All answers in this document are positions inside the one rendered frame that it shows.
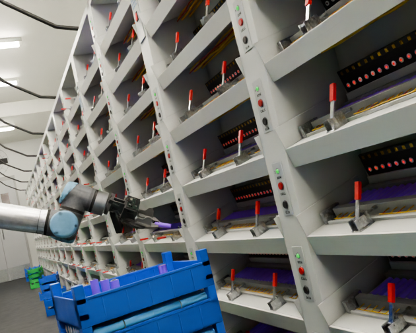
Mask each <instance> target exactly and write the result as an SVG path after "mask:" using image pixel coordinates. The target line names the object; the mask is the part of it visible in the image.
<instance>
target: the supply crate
mask: <svg viewBox="0 0 416 333"><path fill-rule="evenodd" d="M195 254H196V257H197V260H183V261H173V259H172V253H171V251H168V252H163V253H162V260H163V263H162V264H166V267H167V270H168V272H166V273H163V274H159V270H158V266H159V265H162V264H158V265H156V266H151V267H148V268H145V269H142V270H137V271H135V272H131V273H128V274H124V275H122V276H118V277H113V278H110V279H108V280H109V283H110V281H111V280H112V279H119V283H120V287H117V288H114V289H111V286H110V290H107V291H104V292H102V288H101V284H100V281H99V282H98V283H99V287H100V293H97V294H95V295H93V294H92V289H91V286H90V285H86V286H84V287H83V285H80V284H79V285H75V286H73V287H71V290H70V291H66V292H63V293H62V290H61V285H60V283H53V284H50V291H51V295H52V301H53V307H54V311H55V316H56V320H58V321H60V322H63V323H65V324H69V325H71V326H74V327H77V328H80V329H84V328H88V327H90V326H94V325H96V324H100V323H102V322H106V321H108V320H112V319H114V318H117V317H120V316H123V315H126V314H129V313H132V312H135V311H138V310H141V309H144V308H147V307H150V306H153V305H156V304H158V303H161V302H164V301H167V300H170V299H173V298H176V297H179V296H182V295H185V294H188V293H191V292H194V291H197V290H199V289H203V288H205V287H209V286H211V285H214V284H215V282H214V279H213V274H212V271H211V265H210V262H209V257H208V253H207V249H206V248H204V249H200V250H196V251H195Z"/></svg>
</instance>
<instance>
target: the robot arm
mask: <svg viewBox="0 0 416 333"><path fill-rule="evenodd" d="M140 202H141V199H139V198H135V197H133V196H129V195H127V197H126V198H125V199H123V200H122V199H119V198H116V197H115V194H113V193H112V195H111V196H110V197H109V193H107V192H103V191H101V190H97V189H94V188H91V187H88V186H85V185H82V184H79V183H76V182H72V181H70V182H68V183H66V185H65V187H64V189H63V191H62V193H61V196H60V198H59V203H60V204H61V206H60V208H59V211H58V210H53V209H40V208H35V207H26V206H21V205H13V204H7V203H0V229H6V230H11V231H20V232H26V233H35V234H41V235H45V236H50V237H51V238H53V239H55V240H57V241H61V242H66V243H70V244H72V243H74V241H75V239H76V236H77V232H78V230H79V227H80V224H81V221H82V218H83V215H84V212H85V211H88V212H90V213H93V214H97V215H100V216H102V214H103V213H104V214H105V215H107V214H108V211H109V214H110V217H111V220H112V223H113V226H114V229H115V231H116V233H117V234H118V233H122V231H123V223H125V224H126V225H128V226H130V227H132V228H134V229H153V228H157V227H158V225H155V224H152V223H155V222H160V221H159V220H158V219H157V218H155V217H153V211H154V210H153V209H152V208H148V209H146V210H142V209H139V205H140ZM136 216H137V218H136V219H135V217H136Z"/></svg>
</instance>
